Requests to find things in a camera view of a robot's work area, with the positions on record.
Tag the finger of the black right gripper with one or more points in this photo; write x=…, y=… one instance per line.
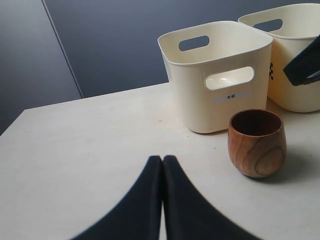
x=304, y=68

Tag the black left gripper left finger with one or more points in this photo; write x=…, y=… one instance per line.
x=137, y=216

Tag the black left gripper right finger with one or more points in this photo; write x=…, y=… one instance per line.
x=188, y=215

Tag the brown wooden cup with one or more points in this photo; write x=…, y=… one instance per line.
x=256, y=142

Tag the cream bin middle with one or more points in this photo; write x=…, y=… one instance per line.
x=300, y=26

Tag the cream bin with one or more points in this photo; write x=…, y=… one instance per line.
x=215, y=70
x=300, y=26

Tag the cream bin left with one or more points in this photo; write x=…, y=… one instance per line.
x=215, y=70

